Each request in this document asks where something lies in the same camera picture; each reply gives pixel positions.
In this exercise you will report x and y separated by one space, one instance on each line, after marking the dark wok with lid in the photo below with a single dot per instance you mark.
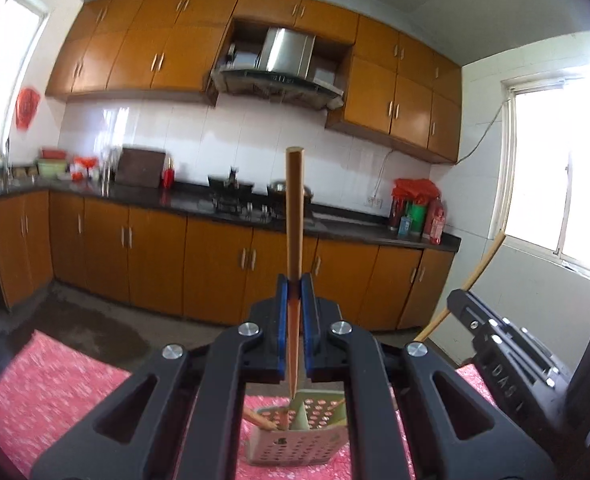
277 189

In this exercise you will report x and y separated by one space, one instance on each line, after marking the wooden wall cabinets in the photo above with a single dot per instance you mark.
175 50

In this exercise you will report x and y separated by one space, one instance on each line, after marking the steel range hood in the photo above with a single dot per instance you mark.
285 60

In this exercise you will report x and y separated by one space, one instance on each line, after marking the window beside sink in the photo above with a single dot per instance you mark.
5 70

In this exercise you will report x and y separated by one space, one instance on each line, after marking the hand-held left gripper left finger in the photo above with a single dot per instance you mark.
284 330

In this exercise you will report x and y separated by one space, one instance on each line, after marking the white wall socket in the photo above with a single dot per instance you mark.
373 202

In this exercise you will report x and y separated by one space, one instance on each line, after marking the red floral tablecloth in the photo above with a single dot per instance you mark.
50 400

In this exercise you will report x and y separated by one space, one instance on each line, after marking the metal faucet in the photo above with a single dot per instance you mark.
7 160

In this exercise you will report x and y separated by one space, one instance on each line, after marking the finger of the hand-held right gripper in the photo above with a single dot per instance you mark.
537 352
505 375

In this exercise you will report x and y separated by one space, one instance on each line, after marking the hanging red plastic bag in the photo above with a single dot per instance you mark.
27 107

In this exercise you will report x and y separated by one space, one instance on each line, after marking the red basin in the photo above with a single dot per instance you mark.
53 153

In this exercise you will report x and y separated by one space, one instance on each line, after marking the black kitchen countertop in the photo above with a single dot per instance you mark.
185 202

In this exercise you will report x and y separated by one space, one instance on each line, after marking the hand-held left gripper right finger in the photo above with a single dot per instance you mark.
309 330

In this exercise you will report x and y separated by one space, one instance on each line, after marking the black wok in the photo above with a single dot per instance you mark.
230 182

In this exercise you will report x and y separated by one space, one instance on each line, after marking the red bottle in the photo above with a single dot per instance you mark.
168 176

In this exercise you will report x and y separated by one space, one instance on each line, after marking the green basin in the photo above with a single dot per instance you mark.
52 169

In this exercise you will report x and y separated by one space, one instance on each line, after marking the red and white plastic bag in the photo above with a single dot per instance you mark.
84 167

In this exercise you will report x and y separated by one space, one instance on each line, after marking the gas stove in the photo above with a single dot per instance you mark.
235 205

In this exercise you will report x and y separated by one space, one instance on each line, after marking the wooden base cabinets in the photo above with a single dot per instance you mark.
150 255

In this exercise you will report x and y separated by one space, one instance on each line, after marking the steel cup holder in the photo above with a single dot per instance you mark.
108 167

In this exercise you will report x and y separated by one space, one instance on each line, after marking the perforated metal utensil holder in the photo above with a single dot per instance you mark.
295 450

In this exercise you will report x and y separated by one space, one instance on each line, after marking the dark cutting board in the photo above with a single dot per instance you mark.
140 167

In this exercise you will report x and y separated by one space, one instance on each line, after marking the large side window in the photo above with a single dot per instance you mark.
560 170

